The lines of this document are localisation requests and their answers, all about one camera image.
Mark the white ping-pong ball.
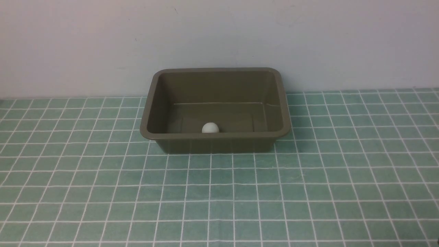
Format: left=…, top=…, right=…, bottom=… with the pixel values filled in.
left=202, top=122, right=220, bottom=133

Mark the olive green plastic bin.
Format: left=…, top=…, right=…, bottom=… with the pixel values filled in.
left=139, top=67, right=292, bottom=154

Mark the green checkered tablecloth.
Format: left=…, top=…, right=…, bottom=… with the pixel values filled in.
left=0, top=89, right=439, bottom=247

